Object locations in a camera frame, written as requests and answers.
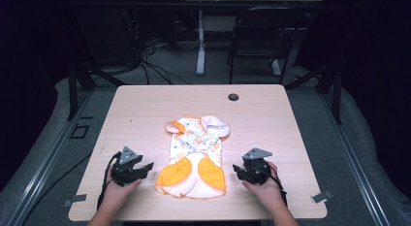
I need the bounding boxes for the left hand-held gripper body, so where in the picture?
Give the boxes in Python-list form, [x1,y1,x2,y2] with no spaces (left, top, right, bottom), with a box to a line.
[111,145,144,188]

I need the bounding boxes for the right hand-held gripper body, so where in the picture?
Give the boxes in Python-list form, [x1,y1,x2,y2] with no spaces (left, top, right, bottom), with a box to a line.
[241,146,273,186]

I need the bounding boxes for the white and orange baby romper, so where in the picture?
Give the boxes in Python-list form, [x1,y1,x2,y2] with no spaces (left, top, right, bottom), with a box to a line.
[154,114,232,201]

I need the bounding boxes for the person's left hand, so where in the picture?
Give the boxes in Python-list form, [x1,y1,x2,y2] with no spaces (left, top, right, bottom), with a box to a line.
[101,166,143,211]

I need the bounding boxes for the person's right hand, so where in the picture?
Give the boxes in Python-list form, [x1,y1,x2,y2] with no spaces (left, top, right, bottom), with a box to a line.
[241,161,287,211]

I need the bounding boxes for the grey tape strip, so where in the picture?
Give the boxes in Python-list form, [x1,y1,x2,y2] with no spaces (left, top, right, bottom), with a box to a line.
[310,189,334,204]
[62,193,88,208]

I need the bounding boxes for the black metal stand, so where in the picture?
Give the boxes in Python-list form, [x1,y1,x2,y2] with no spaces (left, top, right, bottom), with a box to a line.
[284,62,344,125]
[65,12,128,122]

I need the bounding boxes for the white desk foot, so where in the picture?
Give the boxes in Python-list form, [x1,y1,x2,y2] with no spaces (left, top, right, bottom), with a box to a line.
[270,58,283,77]

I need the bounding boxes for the black metal chair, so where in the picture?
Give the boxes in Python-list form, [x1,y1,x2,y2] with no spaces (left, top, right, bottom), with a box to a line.
[226,5,306,85]

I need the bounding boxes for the white desk leg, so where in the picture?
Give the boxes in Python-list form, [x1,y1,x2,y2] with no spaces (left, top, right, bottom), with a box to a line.
[196,10,207,77]

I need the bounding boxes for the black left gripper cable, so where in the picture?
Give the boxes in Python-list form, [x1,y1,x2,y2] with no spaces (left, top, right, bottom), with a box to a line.
[96,151,122,211]

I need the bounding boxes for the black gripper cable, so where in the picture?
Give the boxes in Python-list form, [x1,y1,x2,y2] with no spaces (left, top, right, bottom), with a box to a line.
[255,163,289,209]
[96,151,122,211]

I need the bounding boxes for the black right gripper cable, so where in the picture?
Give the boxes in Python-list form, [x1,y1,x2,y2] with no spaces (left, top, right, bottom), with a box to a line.
[255,163,289,209]

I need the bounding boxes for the black rectangular floor frame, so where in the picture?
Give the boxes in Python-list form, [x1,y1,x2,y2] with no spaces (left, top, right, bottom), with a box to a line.
[69,123,91,140]

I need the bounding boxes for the aluminium floor rail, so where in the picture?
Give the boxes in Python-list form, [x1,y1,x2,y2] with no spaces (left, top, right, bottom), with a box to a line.
[6,89,95,226]
[318,89,392,226]

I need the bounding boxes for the bundle of black floor cables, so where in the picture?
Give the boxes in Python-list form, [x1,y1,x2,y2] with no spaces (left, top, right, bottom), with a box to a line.
[120,9,192,86]

